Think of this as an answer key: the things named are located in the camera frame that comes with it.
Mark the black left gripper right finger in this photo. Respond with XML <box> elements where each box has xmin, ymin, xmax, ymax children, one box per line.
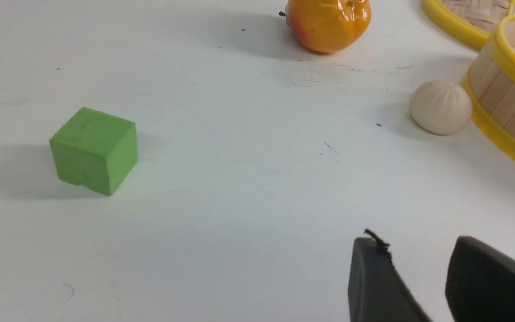
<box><xmin>445</xmin><ymin>236</ymin><xmax>515</xmax><ymax>322</ymax></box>

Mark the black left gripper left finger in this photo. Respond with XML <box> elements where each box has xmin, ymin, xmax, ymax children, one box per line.
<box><xmin>348</xmin><ymin>229</ymin><xmax>431</xmax><ymax>322</ymax></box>

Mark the white toy bun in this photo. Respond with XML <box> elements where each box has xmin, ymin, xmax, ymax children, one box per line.
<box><xmin>409</xmin><ymin>80</ymin><xmax>473</xmax><ymax>136</ymax></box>

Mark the bamboo steamer tray yellow rim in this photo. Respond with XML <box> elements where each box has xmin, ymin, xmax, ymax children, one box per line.
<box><xmin>461</xmin><ymin>16</ymin><xmax>515</xmax><ymax>161</ymax></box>

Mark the woven bamboo steamer lid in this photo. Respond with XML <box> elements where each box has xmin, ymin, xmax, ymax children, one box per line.
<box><xmin>421</xmin><ymin>0</ymin><xmax>515</xmax><ymax>51</ymax></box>

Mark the orange toy tangerine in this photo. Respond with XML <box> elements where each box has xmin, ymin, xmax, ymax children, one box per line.
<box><xmin>279</xmin><ymin>0</ymin><xmax>372</xmax><ymax>54</ymax></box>

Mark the green foam cube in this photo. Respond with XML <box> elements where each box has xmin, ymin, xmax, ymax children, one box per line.
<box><xmin>49</xmin><ymin>107</ymin><xmax>138</xmax><ymax>196</ymax></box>

